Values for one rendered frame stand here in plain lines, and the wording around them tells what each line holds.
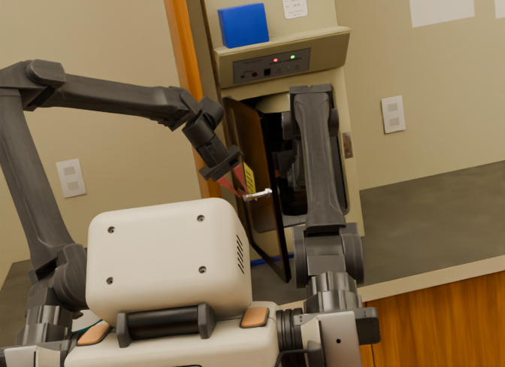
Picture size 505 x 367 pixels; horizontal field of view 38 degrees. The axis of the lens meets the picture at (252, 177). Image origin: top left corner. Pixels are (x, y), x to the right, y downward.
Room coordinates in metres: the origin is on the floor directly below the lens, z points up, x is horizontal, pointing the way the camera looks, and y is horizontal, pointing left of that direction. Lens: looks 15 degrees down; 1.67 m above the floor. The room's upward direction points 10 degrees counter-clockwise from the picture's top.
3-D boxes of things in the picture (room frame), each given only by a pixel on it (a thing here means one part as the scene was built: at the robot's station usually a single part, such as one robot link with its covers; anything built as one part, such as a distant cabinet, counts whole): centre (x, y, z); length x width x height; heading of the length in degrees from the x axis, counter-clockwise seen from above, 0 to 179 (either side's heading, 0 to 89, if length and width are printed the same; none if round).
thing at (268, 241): (1.66, 0.00, 1.19); 0.30 x 0.01 x 0.40; 14
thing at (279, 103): (1.95, -0.12, 1.34); 0.18 x 0.18 x 0.05
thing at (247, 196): (1.59, 0.01, 1.20); 0.10 x 0.05 x 0.03; 14
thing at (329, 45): (1.79, -0.12, 1.46); 0.32 x 0.11 x 0.10; 97
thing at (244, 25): (1.78, -0.04, 1.55); 0.10 x 0.10 x 0.09; 7
